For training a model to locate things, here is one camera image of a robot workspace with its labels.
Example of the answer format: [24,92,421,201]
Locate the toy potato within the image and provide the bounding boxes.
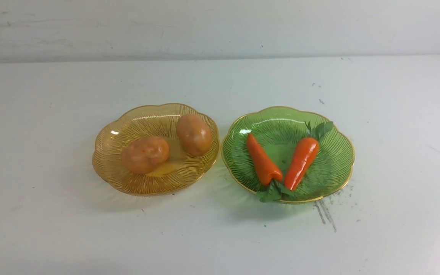
[121,136,170,174]
[176,114,212,157]

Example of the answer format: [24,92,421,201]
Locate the toy carrot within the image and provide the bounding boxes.
[283,121,333,191]
[246,133,296,202]

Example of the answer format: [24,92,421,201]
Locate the amber ribbed plastic plate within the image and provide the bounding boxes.
[92,103,220,196]

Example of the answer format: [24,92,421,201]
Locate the green ribbed plastic plate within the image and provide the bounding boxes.
[221,106,355,204]

